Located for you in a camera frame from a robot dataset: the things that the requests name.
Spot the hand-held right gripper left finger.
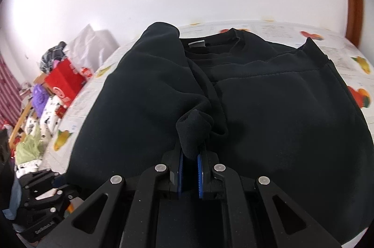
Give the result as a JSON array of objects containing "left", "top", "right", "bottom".
[{"left": 36, "top": 149, "right": 184, "bottom": 248}]

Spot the purple bag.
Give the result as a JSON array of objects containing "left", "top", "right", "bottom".
[{"left": 32, "top": 84, "right": 49, "bottom": 115}]

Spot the green cloth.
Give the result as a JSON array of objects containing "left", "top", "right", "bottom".
[{"left": 14, "top": 131, "right": 45, "bottom": 164}]

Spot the fruit print bed sheet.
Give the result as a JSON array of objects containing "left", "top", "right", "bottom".
[{"left": 45, "top": 19, "right": 374, "bottom": 178}]

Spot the black sweatshirt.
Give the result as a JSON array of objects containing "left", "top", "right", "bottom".
[{"left": 63, "top": 21, "right": 374, "bottom": 248}]

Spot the white plastic bag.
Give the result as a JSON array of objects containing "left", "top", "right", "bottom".
[{"left": 67, "top": 24, "right": 121, "bottom": 71}]

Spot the red striped curtain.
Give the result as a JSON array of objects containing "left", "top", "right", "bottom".
[{"left": 0, "top": 52, "right": 23, "bottom": 126}]

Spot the dark plaid cloth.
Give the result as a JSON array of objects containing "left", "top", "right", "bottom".
[{"left": 39, "top": 41, "right": 68, "bottom": 74}]

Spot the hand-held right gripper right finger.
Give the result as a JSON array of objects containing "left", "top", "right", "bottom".
[{"left": 198, "top": 146, "right": 342, "bottom": 248}]

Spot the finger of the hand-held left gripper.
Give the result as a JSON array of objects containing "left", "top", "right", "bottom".
[
  {"left": 18, "top": 169, "right": 64, "bottom": 196},
  {"left": 24, "top": 188, "right": 81, "bottom": 217}
]

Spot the wooden rail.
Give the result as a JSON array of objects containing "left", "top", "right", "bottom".
[{"left": 9, "top": 102, "right": 33, "bottom": 150}]

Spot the black and white printed cloth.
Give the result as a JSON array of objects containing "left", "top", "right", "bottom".
[{"left": 25, "top": 95, "right": 64, "bottom": 141}]

